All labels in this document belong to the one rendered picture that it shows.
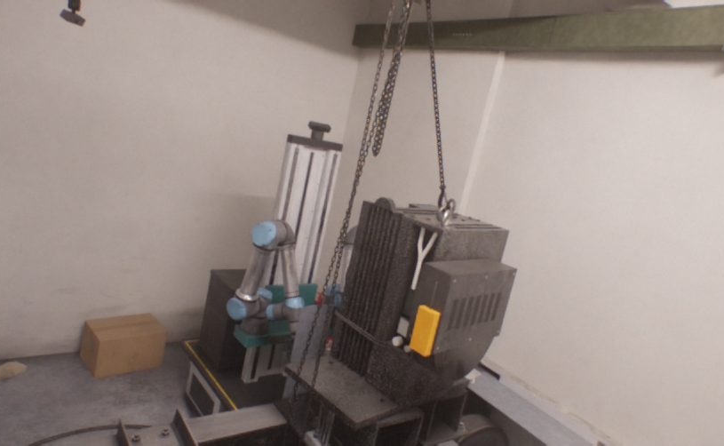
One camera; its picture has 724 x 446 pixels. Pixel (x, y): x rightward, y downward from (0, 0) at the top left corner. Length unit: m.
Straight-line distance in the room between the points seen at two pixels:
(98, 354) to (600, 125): 3.22
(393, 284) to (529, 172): 1.34
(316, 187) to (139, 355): 1.70
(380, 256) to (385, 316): 0.24
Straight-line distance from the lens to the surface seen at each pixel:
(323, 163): 2.97
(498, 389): 3.08
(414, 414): 2.16
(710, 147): 2.71
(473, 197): 3.32
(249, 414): 2.33
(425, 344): 1.84
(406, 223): 1.99
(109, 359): 3.80
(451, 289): 1.80
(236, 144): 3.95
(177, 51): 3.77
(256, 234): 2.53
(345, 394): 2.10
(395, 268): 2.03
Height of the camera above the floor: 1.92
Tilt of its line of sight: 10 degrees down
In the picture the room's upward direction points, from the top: 12 degrees clockwise
